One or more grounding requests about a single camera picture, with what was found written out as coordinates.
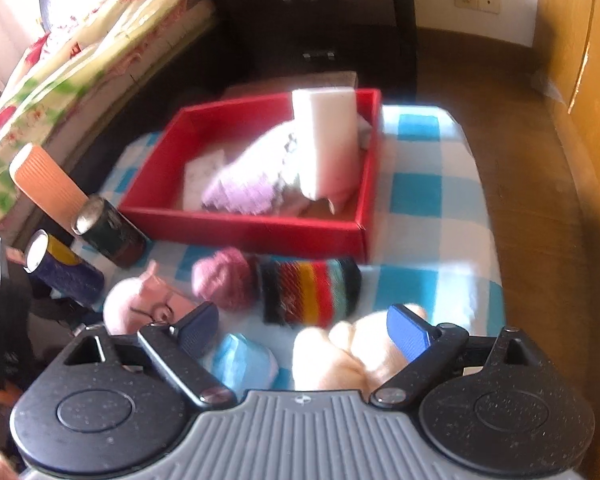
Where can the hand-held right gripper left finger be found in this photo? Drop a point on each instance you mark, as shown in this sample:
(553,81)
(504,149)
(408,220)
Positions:
(197,327)

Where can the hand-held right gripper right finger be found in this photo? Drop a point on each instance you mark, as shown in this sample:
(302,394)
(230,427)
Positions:
(410,332)

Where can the pink knit ball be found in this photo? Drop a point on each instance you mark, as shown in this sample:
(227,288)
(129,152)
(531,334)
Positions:
(222,280)

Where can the blue face mask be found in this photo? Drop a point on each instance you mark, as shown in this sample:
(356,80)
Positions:
(245,362)

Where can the pink pig plush toy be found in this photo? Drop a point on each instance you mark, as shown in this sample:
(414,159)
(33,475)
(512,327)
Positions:
(125,305)

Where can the cream plush toy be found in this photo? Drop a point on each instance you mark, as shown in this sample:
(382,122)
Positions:
(330,360)

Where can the red cardboard box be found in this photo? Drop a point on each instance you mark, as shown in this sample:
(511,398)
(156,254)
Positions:
(240,232)

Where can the striped knit sock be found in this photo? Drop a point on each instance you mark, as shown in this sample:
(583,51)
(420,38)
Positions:
(310,290)

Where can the purple towel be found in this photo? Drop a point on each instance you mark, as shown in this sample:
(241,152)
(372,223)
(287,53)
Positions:
(240,185)

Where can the white sponge block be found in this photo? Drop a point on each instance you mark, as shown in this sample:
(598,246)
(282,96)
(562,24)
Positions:
(325,135)

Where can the blue drink can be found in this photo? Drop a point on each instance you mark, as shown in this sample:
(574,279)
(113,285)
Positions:
(70,272)

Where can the dark green coffee can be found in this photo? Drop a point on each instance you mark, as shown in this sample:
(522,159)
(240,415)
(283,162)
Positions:
(115,235)

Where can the blue checkered tablecloth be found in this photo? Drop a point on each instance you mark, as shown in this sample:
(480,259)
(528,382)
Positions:
(420,185)

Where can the orange ribbed bottle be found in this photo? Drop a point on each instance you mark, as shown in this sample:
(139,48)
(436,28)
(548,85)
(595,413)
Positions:
(45,180)

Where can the floral blanket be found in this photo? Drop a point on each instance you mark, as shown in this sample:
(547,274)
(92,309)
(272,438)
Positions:
(55,85)

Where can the wooden wardrobe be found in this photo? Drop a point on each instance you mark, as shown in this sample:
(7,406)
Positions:
(595,85)

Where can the dark wooden nightstand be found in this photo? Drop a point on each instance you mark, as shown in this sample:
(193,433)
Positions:
(330,10)

